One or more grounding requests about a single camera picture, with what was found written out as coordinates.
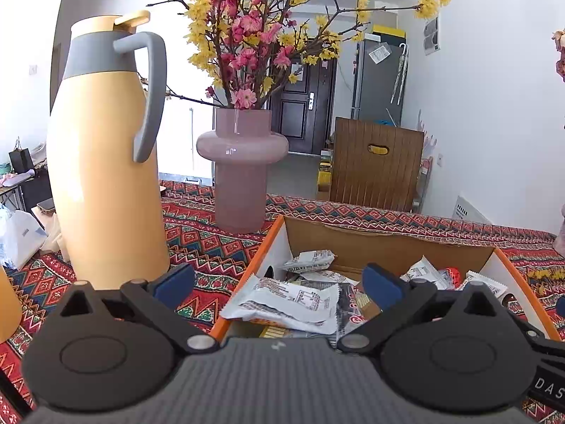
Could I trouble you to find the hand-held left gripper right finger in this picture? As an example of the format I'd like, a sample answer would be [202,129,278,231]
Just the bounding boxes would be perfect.
[336,263,504,354]

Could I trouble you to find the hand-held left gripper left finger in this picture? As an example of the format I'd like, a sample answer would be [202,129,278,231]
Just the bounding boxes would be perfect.
[57,264,219,354]

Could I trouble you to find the red cardboard box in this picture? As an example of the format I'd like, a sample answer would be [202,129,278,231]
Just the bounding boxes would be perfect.
[209,216,561,345]

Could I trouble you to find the small white snack packet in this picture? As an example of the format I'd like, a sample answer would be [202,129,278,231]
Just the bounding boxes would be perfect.
[399,256,455,293]

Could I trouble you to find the white black-text snack packet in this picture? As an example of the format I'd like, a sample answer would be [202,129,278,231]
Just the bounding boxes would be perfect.
[282,250,337,275]
[219,276,341,335]

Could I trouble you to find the white cracker-print snack packet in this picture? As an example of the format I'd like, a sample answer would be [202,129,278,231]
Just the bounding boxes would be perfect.
[457,271,509,302]

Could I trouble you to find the orange-edged cracker packet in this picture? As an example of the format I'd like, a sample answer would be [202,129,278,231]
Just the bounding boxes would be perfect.
[247,318,292,340]

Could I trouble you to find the fallen yellow flower sprig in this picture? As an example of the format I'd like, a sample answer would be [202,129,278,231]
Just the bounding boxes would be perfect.
[525,269,565,282]

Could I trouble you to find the textured lilac vase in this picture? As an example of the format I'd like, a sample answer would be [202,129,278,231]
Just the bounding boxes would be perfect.
[552,205,565,257]

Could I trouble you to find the white floor heater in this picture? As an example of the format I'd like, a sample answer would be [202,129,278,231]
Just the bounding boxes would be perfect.
[452,194,492,226]

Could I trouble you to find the yellow thermos jug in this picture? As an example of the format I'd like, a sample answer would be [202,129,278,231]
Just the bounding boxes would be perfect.
[46,10,171,290]

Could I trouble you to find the yellow cartons stack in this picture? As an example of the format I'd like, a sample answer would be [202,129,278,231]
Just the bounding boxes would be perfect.
[315,150,335,200]

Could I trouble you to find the pink glass vase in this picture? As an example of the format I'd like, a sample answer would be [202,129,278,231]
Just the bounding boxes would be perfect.
[196,108,290,235]

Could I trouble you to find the white pampas grass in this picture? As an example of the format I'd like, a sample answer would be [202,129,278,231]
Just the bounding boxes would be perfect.
[415,108,439,162]

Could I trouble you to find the white plastic bag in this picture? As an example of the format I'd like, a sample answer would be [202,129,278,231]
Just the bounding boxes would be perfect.
[0,209,48,271]

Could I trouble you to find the yellow cup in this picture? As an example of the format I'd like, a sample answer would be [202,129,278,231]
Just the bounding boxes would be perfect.
[0,265,23,345]

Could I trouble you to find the dark brown door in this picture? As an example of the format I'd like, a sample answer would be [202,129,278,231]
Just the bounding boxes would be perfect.
[270,55,338,155]

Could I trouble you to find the grey refrigerator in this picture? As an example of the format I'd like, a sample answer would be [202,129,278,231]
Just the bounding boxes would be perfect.
[352,37,409,126]

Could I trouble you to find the black paper bag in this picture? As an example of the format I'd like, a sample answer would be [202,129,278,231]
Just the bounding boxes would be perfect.
[9,138,35,174]

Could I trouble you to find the hanging folded umbrella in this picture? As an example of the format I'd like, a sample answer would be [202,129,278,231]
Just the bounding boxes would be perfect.
[391,44,409,106]

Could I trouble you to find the paper sheet on refrigerator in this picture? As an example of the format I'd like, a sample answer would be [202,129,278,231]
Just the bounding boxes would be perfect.
[368,44,392,64]

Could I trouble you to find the yellow box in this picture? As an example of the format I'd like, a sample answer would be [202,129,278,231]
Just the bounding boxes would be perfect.
[372,24,405,40]

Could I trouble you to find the dried rose bouquet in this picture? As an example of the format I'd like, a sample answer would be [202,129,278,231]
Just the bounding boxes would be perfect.
[552,29,565,82]

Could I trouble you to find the pink yellow flower branches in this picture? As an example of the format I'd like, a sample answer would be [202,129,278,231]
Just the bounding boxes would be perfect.
[141,0,452,111]

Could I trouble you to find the wall poster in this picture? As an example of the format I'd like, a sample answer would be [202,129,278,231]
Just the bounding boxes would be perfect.
[423,15,442,56]

